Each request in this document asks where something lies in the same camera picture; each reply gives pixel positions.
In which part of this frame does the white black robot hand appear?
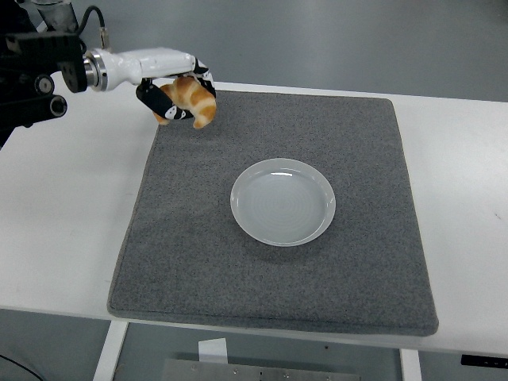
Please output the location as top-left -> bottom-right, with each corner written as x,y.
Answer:
103,47 -> 217,122

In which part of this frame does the golden croissant bread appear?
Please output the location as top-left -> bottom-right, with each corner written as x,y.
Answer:
152,76 -> 218,129

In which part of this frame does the round pale grey plate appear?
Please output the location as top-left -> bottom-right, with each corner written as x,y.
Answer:
229,158 -> 337,248

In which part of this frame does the grey metal plate with screws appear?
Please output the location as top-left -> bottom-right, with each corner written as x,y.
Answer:
161,358 -> 360,381

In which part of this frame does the dark mesh waste bin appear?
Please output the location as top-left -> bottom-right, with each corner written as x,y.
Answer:
31,0 -> 79,33

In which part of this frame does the grey felt mat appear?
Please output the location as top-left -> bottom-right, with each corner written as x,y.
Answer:
106,89 -> 440,337

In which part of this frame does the white table leg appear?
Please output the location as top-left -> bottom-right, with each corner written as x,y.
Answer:
398,348 -> 422,381
92,320 -> 130,381

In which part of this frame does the black table control box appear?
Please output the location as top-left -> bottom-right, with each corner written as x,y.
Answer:
460,353 -> 508,366

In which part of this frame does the thin black floor cable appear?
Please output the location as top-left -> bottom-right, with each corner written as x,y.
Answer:
0,351 -> 29,376

